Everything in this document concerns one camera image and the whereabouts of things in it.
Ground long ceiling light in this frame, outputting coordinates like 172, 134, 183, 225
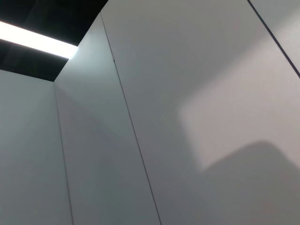
0, 21, 79, 59

